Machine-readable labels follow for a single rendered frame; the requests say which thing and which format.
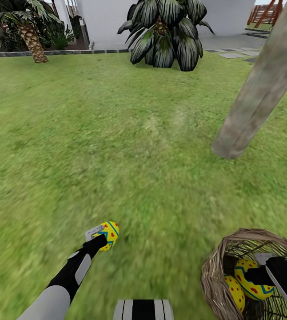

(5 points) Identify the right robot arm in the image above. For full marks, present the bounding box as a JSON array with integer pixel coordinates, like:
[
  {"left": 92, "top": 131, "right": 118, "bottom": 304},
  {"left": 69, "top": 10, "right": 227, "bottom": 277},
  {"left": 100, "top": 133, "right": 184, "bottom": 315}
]
[{"left": 244, "top": 252, "right": 287, "bottom": 304}]

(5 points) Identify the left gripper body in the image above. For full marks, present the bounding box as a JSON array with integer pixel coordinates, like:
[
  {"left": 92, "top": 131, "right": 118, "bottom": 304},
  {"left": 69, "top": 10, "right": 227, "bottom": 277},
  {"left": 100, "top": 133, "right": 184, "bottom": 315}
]
[{"left": 83, "top": 234, "right": 108, "bottom": 254}]

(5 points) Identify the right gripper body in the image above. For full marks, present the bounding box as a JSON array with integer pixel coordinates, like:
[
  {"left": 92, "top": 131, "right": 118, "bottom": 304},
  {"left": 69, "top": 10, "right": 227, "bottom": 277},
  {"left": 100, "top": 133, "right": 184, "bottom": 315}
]
[{"left": 247, "top": 266, "right": 275, "bottom": 286}]

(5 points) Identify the easter egg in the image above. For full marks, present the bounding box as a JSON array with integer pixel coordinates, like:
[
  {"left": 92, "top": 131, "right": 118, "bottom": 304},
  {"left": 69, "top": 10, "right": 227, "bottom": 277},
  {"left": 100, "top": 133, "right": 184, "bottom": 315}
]
[
  {"left": 234, "top": 257, "right": 275, "bottom": 301},
  {"left": 94, "top": 222, "right": 119, "bottom": 251},
  {"left": 224, "top": 273, "right": 246, "bottom": 313}
]

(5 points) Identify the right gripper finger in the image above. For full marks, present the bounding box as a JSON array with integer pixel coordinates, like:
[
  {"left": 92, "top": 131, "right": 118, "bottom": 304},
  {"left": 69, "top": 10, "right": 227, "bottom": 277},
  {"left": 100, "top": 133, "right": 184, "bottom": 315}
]
[{"left": 244, "top": 271, "right": 252, "bottom": 281}]

